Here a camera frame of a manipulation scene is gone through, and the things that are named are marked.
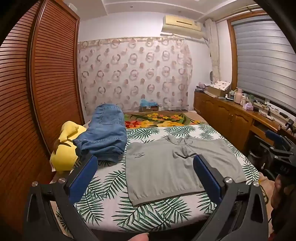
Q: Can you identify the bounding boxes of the grey sweat pants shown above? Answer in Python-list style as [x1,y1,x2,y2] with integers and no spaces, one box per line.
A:
[125,135,246,207]

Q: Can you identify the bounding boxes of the person right hand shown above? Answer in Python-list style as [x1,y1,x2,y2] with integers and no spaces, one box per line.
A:
[271,175,283,209]

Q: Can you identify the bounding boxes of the person left hand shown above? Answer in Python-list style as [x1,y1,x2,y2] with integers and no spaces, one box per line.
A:
[128,232,149,241]

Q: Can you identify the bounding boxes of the white power strip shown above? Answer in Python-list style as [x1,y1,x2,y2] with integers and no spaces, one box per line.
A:
[259,110,275,121]

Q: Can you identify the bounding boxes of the long wooden cabinet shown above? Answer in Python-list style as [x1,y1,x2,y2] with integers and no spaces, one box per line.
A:
[193,91,295,155]

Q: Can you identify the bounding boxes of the pink bottle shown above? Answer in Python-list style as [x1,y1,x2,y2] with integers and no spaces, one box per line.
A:
[234,88,243,104]

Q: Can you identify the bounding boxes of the yellow plush toy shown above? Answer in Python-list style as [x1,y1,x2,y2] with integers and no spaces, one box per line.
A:
[50,121,86,172]

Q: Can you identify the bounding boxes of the white patterned box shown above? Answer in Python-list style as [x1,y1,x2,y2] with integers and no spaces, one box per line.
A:
[206,80,231,97]

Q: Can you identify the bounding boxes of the grey window blind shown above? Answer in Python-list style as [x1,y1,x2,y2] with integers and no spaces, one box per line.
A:
[231,15,295,111]

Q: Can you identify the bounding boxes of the folded blue jeans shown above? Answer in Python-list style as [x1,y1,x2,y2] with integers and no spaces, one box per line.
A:
[73,103,127,163]

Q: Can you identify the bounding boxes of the floral blanket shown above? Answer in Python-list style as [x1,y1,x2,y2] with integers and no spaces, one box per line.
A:
[125,111,207,129]

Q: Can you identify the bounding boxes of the beige side curtain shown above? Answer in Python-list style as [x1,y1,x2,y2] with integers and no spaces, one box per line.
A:
[205,19,220,83]

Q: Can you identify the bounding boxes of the brown louvered wardrobe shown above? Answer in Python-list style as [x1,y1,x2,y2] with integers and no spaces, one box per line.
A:
[1,1,84,234]

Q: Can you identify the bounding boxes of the cardboard box with blue cloth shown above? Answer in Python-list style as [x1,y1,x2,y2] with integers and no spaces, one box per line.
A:
[139,99,159,112]

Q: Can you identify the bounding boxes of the circle patterned curtain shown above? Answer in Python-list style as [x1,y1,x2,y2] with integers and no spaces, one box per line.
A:
[78,37,193,116]

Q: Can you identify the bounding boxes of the wall air conditioner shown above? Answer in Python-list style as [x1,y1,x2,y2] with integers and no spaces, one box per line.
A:
[162,15,206,39]

